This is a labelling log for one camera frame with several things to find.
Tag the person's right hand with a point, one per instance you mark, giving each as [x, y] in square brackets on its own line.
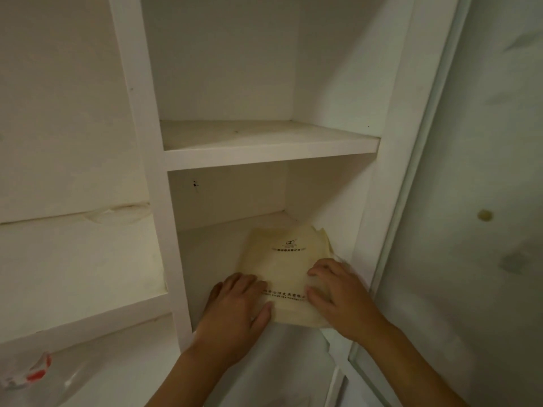
[348, 305]

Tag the person's left hand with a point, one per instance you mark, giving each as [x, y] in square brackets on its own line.
[229, 317]

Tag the person's left little finger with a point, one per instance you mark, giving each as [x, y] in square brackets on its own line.
[213, 297]

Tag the person's left thumb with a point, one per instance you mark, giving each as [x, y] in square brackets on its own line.
[261, 317]

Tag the person's right thumb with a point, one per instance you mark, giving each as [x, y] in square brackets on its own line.
[318, 301]

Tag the beige cloth bag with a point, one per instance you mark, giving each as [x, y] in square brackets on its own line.
[284, 258]

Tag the person's right forearm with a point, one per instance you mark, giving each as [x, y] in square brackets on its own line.
[411, 368]

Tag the person's left forearm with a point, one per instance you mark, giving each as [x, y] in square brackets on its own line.
[193, 377]

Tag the white shelf board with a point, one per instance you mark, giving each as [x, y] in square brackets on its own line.
[263, 150]

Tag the white wooden shelf cabinet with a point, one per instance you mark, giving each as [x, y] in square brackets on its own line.
[144, 122]

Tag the frosted sliding cabinet door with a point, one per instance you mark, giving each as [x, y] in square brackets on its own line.
[466, 186]

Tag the clear plastic bag red print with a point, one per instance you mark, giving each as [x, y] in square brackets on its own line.
[38, 377]

